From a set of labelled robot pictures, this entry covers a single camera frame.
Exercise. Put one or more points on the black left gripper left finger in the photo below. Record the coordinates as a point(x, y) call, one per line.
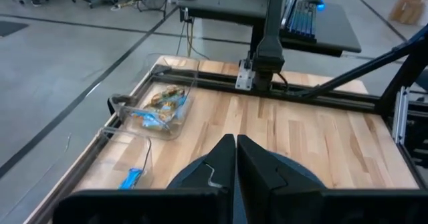
point(220, 170)

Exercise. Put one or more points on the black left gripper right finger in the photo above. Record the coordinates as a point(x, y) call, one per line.
point(257, 174)

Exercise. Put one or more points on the blue crispy rice bar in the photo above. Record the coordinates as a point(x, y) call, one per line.
point(131, 178)

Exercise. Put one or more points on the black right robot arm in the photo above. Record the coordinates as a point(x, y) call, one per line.
point(269, 50)

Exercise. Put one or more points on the round dark woven placemat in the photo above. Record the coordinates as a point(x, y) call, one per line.
point(302, 170)

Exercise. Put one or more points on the clear plastic bin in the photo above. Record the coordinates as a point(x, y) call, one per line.
point(133, 150)
point(133, 117)

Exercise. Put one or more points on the black diagonal support beam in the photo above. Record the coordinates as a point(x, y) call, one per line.
point(368, 65)

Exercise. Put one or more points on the backlit computer keyboard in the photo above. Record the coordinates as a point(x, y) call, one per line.
point(302, 20)

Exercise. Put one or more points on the grey workstation desk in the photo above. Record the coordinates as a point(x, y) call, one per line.
point(227, 6)

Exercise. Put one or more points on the computer mouse with blue light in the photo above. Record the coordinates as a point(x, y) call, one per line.
point(316, 4)

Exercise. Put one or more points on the brown cardboard box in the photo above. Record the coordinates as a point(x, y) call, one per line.
point(409, 3)

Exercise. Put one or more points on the silver aluminium post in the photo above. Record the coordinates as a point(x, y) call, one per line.
point(400, 117)

